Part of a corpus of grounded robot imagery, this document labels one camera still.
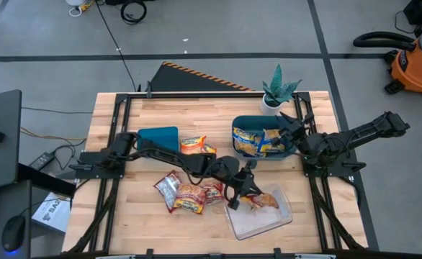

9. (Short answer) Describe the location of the black desk crossbar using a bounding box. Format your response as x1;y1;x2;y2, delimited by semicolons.
16;163;77;198

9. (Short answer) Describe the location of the white and yellow floor item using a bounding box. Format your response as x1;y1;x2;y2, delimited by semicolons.
66;0;93;18

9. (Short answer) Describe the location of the long black floor cable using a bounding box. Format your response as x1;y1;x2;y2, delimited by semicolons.
94;0;140;91

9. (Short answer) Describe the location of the black vacuum hose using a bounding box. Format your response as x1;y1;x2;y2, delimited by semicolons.
352;31;417;51

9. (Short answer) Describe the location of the white cardboard box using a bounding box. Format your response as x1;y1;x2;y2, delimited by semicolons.
31;192;72;235

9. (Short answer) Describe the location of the white plant pot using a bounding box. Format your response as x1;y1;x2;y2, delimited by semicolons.
260;94;284;115

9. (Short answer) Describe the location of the thin grey cable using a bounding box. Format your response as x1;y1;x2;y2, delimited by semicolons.
20;106;94;115

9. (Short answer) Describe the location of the red and yellow noodle pack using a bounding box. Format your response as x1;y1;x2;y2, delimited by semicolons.
173;183;207;215

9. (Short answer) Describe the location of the coiled black cable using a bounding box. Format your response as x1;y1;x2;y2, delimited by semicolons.
120;0;148;25

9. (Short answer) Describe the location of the black mat with orange stripes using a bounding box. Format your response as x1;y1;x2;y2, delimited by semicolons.
149;60;256;93

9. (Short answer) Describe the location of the orange shop vacuum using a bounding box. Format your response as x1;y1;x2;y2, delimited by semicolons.
383;27;422;105

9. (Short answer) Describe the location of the clear plastic container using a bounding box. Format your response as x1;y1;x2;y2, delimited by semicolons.
223;184;294;241

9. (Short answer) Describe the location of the black computer mouse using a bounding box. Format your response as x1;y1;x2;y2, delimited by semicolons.
1;214;27;253

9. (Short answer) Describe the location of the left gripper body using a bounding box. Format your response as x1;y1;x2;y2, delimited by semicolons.
232;168;264;198

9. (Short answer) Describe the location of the blue noodle pack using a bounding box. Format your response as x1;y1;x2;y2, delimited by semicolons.
234;139;266;158
232;127;259;143
259;128;286;154

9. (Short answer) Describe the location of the black power adapter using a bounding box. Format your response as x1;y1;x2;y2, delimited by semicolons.
28;152;56;172

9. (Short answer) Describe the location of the yellow cable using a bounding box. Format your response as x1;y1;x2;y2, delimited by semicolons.
19;126;88;142

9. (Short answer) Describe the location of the black metal table frame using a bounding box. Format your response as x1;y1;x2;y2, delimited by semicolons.
61;91;377;259

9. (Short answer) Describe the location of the red and silver noodle pack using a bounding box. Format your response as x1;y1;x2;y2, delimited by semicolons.
153;171;183;214

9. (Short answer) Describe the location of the teal plastic lid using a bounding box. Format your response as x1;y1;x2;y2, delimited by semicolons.
136;126;180;152

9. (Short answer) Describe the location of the teal plastic bin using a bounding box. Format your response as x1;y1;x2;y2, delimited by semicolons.
231;114;298;161

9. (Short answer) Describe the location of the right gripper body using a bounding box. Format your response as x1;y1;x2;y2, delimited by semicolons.
282;120;308;145

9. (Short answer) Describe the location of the green succulent plant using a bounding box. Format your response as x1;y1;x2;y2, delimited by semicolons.
261;63;302;108

